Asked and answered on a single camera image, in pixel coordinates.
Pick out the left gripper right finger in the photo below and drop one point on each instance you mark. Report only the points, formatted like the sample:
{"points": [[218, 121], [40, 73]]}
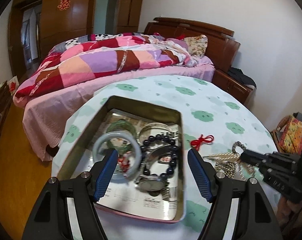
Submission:
{"points": [[255, 217]]}

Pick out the yellow floral cushion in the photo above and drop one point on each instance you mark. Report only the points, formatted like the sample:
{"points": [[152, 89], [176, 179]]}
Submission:
{"points": [[291, 135]]}

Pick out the pink tin box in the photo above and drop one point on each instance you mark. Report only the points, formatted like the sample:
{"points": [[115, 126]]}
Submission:
{"points": [[75, 152]]}

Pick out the right hand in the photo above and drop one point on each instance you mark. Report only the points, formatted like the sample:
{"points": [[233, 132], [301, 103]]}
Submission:
{"points": [[287, 208]]}

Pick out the brown wooden wardrobe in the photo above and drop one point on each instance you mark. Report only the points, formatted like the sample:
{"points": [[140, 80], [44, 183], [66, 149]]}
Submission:
{"points": [[57, 26]]}

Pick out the floral pillow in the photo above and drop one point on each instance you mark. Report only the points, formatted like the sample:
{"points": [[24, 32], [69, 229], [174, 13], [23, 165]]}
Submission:
{"points": [[197, 45]]}

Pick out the wooden bed headboard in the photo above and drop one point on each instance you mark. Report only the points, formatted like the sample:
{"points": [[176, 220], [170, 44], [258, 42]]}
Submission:
{"points": [[221, 47]]}

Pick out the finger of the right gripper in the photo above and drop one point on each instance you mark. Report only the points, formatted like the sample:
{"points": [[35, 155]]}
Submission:
{"points": [[283, 176], [276, 158]]}

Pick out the paper booklet in tin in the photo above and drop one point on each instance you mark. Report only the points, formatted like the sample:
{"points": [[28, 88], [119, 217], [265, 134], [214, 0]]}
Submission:
{"points": [[123, 195]]}

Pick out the silver wrist watch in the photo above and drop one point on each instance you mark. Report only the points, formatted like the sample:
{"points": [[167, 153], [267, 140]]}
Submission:
{"points": [[158, 182]]}

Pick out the red double happiness decal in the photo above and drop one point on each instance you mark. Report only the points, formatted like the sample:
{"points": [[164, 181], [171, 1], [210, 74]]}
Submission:
{"points": [[64, 5]]}

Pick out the wicker chair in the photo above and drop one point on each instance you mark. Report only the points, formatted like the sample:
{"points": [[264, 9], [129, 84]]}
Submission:
{"points": [[276, 134]]}

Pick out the pale jade bangle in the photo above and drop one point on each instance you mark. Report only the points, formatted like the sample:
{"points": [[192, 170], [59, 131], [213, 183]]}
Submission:
{"points": [[116, 152]]}

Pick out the silver bangle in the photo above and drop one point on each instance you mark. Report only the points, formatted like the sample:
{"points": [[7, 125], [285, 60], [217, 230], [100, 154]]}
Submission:
{"points": [[151, 127]]}

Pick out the wooden nightstand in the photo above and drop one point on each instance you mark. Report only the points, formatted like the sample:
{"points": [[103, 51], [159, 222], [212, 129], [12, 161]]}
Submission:
{"points": [[231, 86]]}

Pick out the dark clothes on nightstand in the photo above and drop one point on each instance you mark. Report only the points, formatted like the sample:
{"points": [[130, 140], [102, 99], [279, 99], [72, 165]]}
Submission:
{"points": [[239, 76]]}

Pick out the pink bed sheet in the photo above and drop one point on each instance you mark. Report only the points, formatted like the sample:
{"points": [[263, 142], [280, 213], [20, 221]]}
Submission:
{"points": [[45, 117]]}

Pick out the red knot cord charm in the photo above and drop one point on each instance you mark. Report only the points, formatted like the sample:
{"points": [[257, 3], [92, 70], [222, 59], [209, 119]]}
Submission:
{"points": [[196, 144]]}

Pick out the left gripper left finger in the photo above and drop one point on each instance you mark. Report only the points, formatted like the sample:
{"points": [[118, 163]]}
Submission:
{"points": [[49, 217]]}

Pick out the green jade bangle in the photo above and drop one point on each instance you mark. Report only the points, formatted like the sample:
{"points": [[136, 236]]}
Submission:
{"points": [[121, 125]]}

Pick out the patchwork quilt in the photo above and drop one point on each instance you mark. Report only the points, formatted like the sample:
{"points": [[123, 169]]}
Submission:
{"points": [[93, 56]]}

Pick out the cloud pattern tablecloth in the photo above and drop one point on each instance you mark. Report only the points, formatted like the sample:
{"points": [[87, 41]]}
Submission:
{"points": [[205, 109]]}

